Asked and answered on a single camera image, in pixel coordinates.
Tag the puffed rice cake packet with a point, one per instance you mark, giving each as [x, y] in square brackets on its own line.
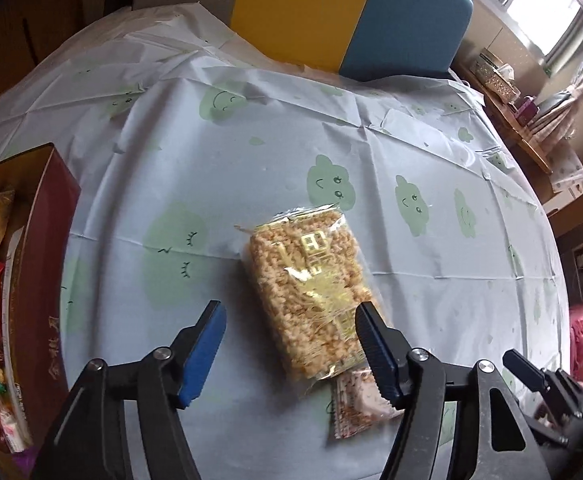
[310, 275]

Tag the wooden side shelf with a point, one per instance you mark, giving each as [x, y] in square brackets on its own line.
[565, 210]

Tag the tissue box on shelf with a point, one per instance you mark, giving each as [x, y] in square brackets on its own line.
[496, 75]

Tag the gold tin box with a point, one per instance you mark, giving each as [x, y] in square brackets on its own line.
[33, 250]

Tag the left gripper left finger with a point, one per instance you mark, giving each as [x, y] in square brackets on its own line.
[170, 379]

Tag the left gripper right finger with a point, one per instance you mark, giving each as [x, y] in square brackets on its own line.
[411, 380]

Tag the white curtain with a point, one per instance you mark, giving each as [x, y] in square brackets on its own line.
[554, 127]

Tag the grey yellow blue sofa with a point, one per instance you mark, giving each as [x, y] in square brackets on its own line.
[358, 39]

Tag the white cloud-print tablecloth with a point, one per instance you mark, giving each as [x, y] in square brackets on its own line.
[182, 138]

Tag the white pastry snack packet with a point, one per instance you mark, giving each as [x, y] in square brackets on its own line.
[358, 405]

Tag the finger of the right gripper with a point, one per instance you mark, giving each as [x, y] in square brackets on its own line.
[532, 377]

